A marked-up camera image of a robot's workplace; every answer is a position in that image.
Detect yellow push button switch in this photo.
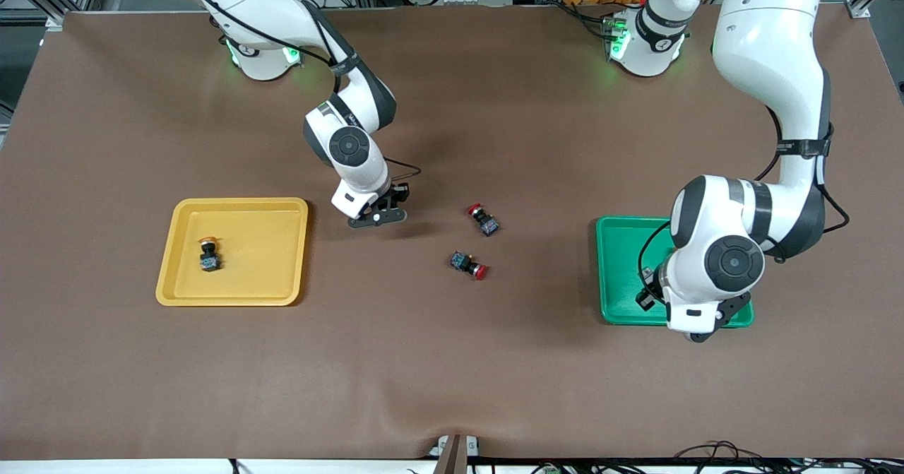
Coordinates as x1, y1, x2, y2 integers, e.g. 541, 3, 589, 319
197, 237, 222, 273

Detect green plastic tray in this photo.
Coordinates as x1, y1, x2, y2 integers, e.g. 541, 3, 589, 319
595, 217, 755, 328

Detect yellow plastic tray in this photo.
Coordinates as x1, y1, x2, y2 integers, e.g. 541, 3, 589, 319
155, 197, 309, 307

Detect brown table mat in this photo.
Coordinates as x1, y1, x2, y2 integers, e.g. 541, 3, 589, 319
0, 4, 904, 461

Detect brown tapered bar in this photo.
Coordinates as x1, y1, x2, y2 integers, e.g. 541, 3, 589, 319
434, 434, 468, 474

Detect red push button switch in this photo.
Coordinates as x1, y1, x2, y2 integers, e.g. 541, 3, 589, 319
467, 203, 501, 237
450, 251, 487, 281

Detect black cable bundle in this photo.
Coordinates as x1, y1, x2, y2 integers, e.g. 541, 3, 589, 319
674, 441, 904, 474

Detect white table edge bracket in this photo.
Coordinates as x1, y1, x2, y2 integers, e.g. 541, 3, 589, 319
427, 434, 482, 458

